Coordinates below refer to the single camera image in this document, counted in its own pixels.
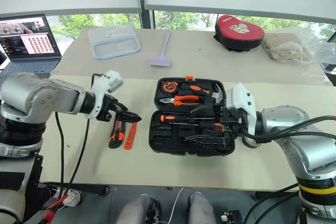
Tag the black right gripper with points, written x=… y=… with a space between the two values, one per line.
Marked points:
x=232 y=123

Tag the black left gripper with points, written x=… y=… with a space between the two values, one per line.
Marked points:
x=106 y=108

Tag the orange black utility knife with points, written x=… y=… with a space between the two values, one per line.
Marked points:
x=117 y=134

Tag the orange plastic tool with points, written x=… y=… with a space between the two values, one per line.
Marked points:
x=130 y=137

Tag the black zippered pouch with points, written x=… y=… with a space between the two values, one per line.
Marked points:
x=168 y=142

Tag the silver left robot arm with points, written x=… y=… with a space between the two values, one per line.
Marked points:
x=39 y=95

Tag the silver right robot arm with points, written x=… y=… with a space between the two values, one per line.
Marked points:
x=302 y=142

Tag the black orange claw hammer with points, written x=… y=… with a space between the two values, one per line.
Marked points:
x=197 y=88

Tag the orange black tape measure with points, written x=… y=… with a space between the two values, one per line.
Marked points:
x=169 y=87

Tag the large beige cardboard table cover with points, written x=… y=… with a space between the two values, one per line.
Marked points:
x=183 y=171

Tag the lilac plastic spatula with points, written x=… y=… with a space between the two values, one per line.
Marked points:
x=160 y=60

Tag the smaller beige cardboard table cover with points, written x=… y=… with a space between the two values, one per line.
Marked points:
x=199 y=58

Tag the clear plastic food container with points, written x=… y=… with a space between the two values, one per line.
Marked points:
x=115 y=41

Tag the grey rounded robot foot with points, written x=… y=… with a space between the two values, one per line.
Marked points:
x=200 y=209
x=136 y=211

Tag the black table base bar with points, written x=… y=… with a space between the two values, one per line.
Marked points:
x=273 y=195
x=86 y=188

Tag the small black white floor device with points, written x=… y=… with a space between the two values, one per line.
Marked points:
x=231 y=217

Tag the red black zip bag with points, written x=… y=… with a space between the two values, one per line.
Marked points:
x=236 y=31

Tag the dark window mullion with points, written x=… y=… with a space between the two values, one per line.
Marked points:
x=147 y=16

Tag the clear bag with beige contents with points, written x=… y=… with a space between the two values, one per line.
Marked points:
x=288 y=47

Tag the open grey laptop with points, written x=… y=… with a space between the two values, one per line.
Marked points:
x=29 y=40

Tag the black equipment beside bag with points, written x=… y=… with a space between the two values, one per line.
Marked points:
x=331 y=72

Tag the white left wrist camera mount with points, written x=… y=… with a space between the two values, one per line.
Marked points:
x=101 y=87

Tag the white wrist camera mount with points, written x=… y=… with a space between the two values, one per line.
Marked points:
x=241 y=100
x=101 y=87

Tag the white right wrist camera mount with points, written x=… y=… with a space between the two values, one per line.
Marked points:
x=241 y=100

